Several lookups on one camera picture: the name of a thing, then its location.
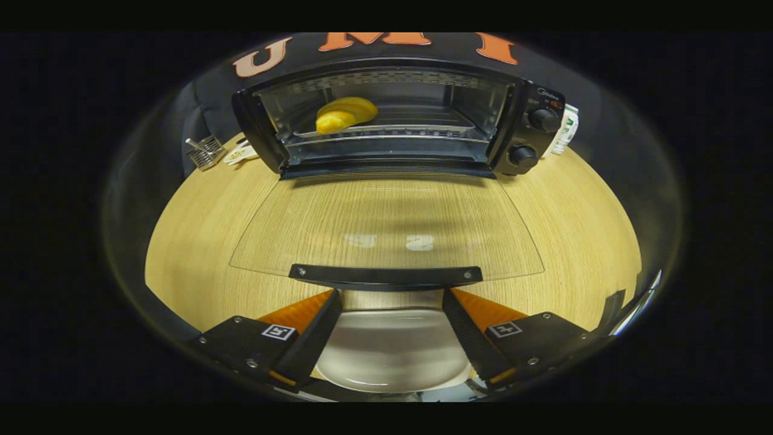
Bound white framed panel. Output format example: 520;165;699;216
609;269;663;337

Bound white divided dish with beans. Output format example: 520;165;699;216
223;140;260;166

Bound black toaster oven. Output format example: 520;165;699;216
228;57;566;292

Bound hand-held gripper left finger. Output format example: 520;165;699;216
192;288;344;393

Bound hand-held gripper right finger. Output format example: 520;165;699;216
441;288;592;390

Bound white plastic bottle green label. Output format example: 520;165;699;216
551;104;580;155

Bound yellow croissant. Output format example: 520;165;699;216
315;97;379;135

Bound wire mesh basket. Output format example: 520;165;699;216
184;134;227;172

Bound white plate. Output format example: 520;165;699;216
315;309;473;393

